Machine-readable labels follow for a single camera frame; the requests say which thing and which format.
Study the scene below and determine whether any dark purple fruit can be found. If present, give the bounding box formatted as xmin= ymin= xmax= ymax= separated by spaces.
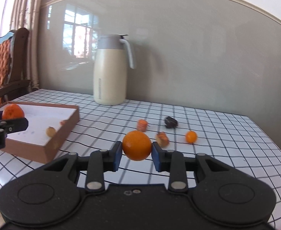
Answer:
xmin=164 ymin=116 xmax=178 ymax=128

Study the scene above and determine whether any white black checked tablecloth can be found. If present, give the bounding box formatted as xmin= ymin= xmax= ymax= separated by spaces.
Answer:
xmin=0 ymin=89 xmax=281 ymax=230

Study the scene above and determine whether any orange cylindrical fruit chunk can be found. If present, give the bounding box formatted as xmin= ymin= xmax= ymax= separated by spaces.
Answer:
xmin=137 ymin=119 xmax=148 ymax=132

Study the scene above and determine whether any dark wooden bench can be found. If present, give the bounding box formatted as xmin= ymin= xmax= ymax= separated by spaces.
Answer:
xmin=0 ymin=27 xmax=32 ymax=111

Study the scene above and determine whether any orange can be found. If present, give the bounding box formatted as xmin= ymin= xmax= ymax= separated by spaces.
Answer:
xmin=122 ymin=131 xmax=152 ymax=161
xmin=2 ymin=103 xmax=25 ymax=120

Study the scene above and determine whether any beige patterned curtain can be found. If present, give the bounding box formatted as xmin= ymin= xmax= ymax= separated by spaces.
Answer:
xmin=10 ymin=0 xmax=59 ymax=90

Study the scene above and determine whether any shallow brown cardboard box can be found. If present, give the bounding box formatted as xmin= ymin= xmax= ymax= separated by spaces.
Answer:
xmin=0 ymin=101 xmax=80 ymax=164

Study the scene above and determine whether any small orange kumquat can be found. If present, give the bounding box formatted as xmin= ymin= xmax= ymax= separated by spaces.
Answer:
xmin=185 ymin=130 xmax=197 ymax=144

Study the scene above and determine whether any brown orange fruit piece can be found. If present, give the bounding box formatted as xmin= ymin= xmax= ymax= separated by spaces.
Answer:
xmin=156 ymin=132 xmax=169 ymax=147

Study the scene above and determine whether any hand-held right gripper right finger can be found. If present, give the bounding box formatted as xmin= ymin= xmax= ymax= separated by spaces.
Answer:
xmin=152 ymin=141 xmax=229 ymax=194

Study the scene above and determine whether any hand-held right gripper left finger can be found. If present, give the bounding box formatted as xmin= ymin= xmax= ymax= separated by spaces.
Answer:
xmin=43 ymin=141 xmax=123 ymax=194

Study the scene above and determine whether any cream thermos jug grey lid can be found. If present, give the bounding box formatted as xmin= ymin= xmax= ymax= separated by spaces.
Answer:
xmin=93 ymin=34 xmax=135 ymax=106

